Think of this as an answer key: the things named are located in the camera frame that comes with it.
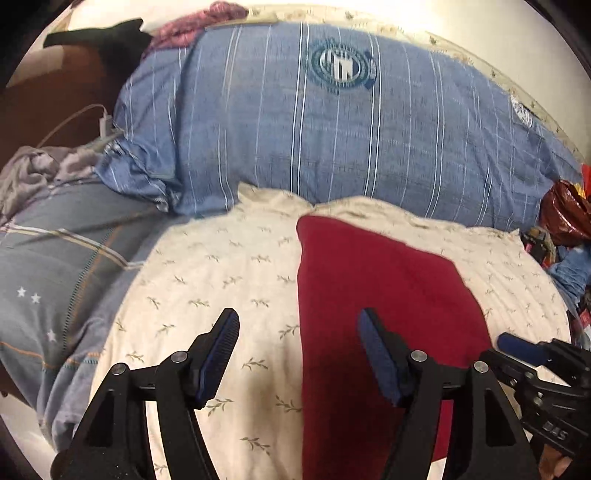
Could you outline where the grey striped bed sheet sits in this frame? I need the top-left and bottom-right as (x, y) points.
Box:
(0, 182), (185, 453)

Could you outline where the dark red garment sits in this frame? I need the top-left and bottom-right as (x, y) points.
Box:
(295, 215), (492, 480)

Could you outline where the person's right hand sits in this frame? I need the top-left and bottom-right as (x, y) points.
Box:
(541, 444), (573, 480)

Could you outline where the grey crumpled cloth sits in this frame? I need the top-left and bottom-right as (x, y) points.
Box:
(0, 147), (102, 217)

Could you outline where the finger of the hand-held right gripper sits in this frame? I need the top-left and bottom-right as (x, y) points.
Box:
(497, 331), (561, 366)
(480, 350), (539, 386)

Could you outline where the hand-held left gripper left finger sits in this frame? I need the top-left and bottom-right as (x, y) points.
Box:
(50, 308), (241, 480)

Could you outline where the black cloth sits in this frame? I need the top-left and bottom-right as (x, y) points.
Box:
(44, 18), (153, 90)

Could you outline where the blue plaid pillow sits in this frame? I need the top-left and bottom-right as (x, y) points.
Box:
(95, 21), (583, 229)

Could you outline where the brown wooden furniture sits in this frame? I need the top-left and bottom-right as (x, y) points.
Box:
(0, 46), (121, 153)

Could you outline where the white charger cable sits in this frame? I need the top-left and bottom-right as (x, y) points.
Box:
(37, 105), (109, 148)

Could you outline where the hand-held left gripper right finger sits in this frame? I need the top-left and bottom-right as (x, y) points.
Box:
(358, 308), (541, 480)

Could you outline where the cream leaf-print cloth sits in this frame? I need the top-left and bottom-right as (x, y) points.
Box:
(90, 182), (583, 480)

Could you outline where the black and orange item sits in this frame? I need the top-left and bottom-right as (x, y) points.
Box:
(521, 226), (557, 268)

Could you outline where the blue crumpled cloth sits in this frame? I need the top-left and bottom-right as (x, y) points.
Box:
(549, 249), (591, 315)

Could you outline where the red plastic bag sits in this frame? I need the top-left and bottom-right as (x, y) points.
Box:
(538, 180), (591, 247)

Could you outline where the pink crumpled cloth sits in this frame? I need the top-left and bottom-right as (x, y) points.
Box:
(143, 1), (247, 58)

